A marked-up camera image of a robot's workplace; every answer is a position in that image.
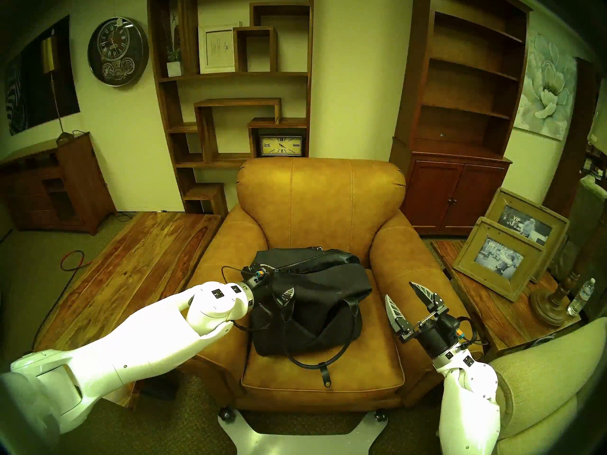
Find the clear water bottle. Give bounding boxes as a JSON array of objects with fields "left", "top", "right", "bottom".
[{"left": 567, "top": 278, "right": 596, "bottom": 317}]

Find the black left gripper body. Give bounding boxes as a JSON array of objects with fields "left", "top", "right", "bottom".
[{"left": 244, "top": 274, "right": 280, "bottom": 308}]

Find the red floor cable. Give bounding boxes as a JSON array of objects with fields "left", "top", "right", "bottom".
[{"left": 29, "top": 250, "right": 94, "bottom": 360}]

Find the tan leather armchair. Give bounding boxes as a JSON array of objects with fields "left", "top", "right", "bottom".
[{"left": 161, "top": 156, "right": 484, "bottom": 414}]

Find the small rustic photo frame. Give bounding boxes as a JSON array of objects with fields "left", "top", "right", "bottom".
[{"left": 453, "top": 216, "right": 545, "bottom": 302}]

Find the black zipper handbag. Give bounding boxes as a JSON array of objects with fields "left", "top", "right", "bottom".
[{"left": 244, "top": 247, "right": 373, "bottom": 388}]

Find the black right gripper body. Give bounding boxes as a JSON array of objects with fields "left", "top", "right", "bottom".
[{"left": 401, "top": 307, "right": 463, "bottom": 360}]

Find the large rustic photo frame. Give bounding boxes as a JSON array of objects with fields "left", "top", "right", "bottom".
[{"left": 485, "top": 188, "right": 570, "bottom": 284}]

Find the dark wooden bookcase cabinet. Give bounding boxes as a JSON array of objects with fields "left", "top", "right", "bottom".
[{"left": 389, "top": 0, "right": 533, "bottom": 237}]

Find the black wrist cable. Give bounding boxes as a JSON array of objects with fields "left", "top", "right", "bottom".
[
  {"left": 221, "top": 265, "right": 254, "bottom": 332},
  {"left": 455, "top": 317, "right": 491, "bottom": 362}
]

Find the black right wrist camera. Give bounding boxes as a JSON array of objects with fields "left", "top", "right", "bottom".
[{"left": 443, "top": 317, "right": 470, "bottom": 346}]

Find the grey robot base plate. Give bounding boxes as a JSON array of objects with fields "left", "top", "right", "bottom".
[{"left": 218, "top": 409, "right": 388, "bottom": 455}]

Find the open wooden shelf unit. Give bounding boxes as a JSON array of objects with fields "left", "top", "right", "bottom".
[{"left": 147, "top": 0, "right": 314, "bottom": 218}]

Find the small potted plant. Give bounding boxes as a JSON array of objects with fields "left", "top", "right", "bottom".
[{"left": 161, "top": 13, "right": 184, "bottom": 78}]

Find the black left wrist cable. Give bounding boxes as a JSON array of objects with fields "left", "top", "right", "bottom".
[{"left": 221, "top": 265, "right": 254, "bottom": 332}]

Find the wooden plank coffee table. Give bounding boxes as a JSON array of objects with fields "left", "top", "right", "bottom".
[{"left": 31, "top": 211, "right": 223, "bottom": 407}]

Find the white framed certificate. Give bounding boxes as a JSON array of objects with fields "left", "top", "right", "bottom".
[{"left": 198, "top": 24, "right": 240, "bottom": 74}]

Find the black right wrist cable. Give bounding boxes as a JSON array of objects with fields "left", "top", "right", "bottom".
[{"left": 455, "top": 317, "right": 491, "bottom": 362}]

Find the round black wall clock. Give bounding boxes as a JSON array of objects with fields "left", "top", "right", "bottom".
[{"left": 87, "top": 17, "right": 149, "bottom": 87}]

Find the rectangular mantel clock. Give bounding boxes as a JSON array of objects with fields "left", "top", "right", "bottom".
[{"left": 258, "top": 134, "right": 305, "bottom": 157}]

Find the wooden side table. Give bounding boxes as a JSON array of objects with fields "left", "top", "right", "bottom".
[{"left": 431, "top": 238, "right": 581, "bottom": 360}]

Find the grey wingback chair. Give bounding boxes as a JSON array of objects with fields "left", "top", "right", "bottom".
[{"left": 552, "top": 174, "right": 607, "bottom": 279}]

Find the black zebra canvas picture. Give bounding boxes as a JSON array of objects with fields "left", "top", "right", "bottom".
[{"left": 5, "top": 15, "right": 80, "bottom": 136}]

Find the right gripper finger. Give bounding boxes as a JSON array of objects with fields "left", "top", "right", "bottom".
[
  {"left": 409, "top": 282, "right": 449, "bottom": 317},
  {"left": 385, "top": 294, "right": 413, "bottom": 338}
]

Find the turned wooden lamp base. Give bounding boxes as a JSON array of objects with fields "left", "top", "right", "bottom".
[{"left": 530, "top": 212, "right": 607, "bottom": 328}]

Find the pale flower painting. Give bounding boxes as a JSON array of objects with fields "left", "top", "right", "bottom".
[{"left": 514, "top": 30, "right": 578, "bottom": 141}]

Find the beige upholstered chair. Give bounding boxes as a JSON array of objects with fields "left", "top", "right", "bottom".
[{"left": 488, "top": 317, "right": 607, "bottom": 455}]

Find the reddish wooden sideboard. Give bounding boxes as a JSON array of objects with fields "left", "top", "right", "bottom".
[{"left": 0, "top": 132, "right": 117, "bottom": 236}]

